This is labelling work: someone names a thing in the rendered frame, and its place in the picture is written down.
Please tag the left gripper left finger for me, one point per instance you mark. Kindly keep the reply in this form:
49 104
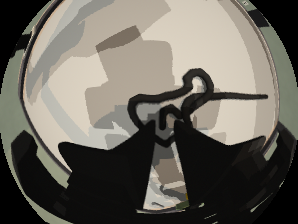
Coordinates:
128 164

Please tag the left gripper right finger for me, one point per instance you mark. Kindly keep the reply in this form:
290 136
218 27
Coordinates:
206 161

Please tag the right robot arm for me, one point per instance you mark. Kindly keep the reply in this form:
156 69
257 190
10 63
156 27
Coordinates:
22 43

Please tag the black knotted rope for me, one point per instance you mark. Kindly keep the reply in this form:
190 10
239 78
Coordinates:
190 104

